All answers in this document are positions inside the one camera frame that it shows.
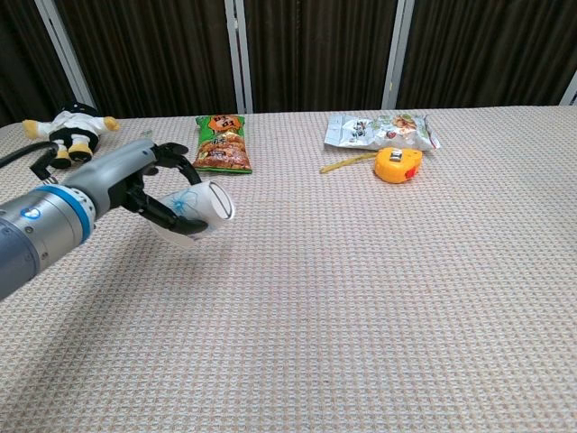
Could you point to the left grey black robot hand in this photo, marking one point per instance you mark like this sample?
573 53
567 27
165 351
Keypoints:
117 173

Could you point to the white paper cup blue flowers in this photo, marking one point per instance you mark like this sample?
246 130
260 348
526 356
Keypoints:
203 205

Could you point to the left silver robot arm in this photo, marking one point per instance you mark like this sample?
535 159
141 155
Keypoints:
40 227

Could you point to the black white plush toy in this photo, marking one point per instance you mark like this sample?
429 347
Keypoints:
74 131

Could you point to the green snack bag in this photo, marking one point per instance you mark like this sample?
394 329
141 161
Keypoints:
221 146

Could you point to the dark brown partition panel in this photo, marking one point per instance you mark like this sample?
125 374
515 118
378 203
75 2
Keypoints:
487 49
153 54
18 58
315 54

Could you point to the checkered woven tablecloth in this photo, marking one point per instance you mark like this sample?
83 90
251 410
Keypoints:
338 293

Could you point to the silver white snack bag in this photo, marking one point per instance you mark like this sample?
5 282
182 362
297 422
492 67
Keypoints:
378 133

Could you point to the yellow tape measure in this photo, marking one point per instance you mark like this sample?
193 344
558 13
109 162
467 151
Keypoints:
396 166

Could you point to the white partition frame post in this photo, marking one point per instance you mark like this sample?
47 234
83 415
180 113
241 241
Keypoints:
241 54
396 54
570 90
63 49

